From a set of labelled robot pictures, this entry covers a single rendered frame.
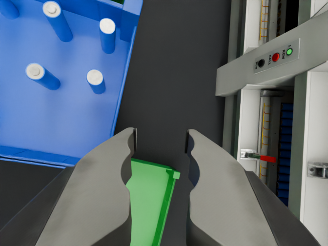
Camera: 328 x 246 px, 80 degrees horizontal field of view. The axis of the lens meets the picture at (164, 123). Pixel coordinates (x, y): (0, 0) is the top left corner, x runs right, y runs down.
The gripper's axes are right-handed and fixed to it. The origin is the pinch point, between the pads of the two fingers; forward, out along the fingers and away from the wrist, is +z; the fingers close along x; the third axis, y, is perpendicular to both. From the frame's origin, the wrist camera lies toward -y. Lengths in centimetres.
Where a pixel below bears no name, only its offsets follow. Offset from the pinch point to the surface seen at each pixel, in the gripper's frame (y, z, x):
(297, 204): 23.1, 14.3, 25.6
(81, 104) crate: 4.3, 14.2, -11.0
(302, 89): 4.5, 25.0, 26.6
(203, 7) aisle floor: -10, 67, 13
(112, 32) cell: -4.9, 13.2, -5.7
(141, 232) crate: 52, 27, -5
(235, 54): 3, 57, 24
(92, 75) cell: -0.7, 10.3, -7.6
